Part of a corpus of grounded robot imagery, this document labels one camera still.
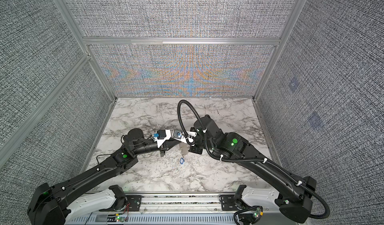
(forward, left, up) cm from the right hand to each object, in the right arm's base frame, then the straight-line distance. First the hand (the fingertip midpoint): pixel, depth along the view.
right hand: (185, 134), depth 66 cm
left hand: (-1, +3, -2) cm, 4 cm away
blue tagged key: (-4, +3, -21) cm, 21 cm away
